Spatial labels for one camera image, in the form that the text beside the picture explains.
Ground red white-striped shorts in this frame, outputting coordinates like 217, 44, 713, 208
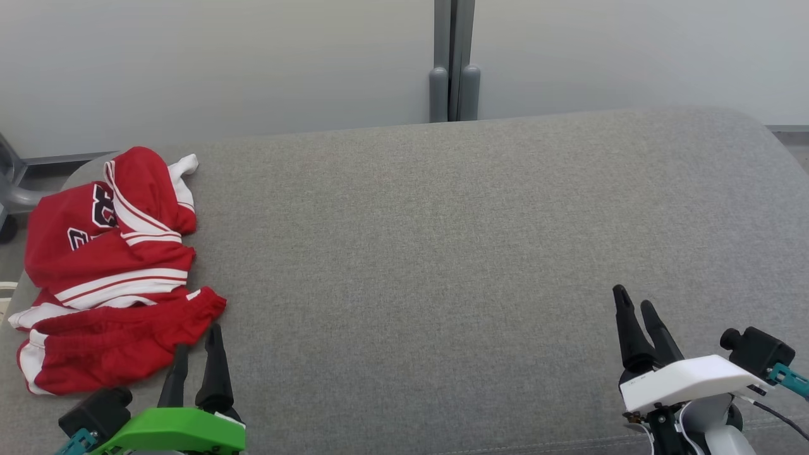
18, 288, 227, 396

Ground teal right camera plug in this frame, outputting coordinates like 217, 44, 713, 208
768, 363, 809, 400

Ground grey partition post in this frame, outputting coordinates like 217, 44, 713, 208
429, 0, 481, 123

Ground grey metal stand leg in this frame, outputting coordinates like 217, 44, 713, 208
0, 133, 118, 245

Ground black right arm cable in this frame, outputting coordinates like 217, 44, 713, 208
739, 395, 809, 441

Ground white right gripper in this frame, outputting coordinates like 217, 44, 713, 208
612, 284, 772, 415

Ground teal camera plug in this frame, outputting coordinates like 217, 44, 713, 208
56, 428, 99, 455
768, 363, 809, 400

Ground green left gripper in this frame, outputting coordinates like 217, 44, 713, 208
88, 324, 247, 455

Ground red white basketball jersey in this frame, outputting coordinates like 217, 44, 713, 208
8, 147, 200, 331

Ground teal left camera plug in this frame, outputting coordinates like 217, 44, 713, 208
56, 428, 99, 455

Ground grey fabric sofa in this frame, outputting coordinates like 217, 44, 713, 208
0, 107, 809, 455

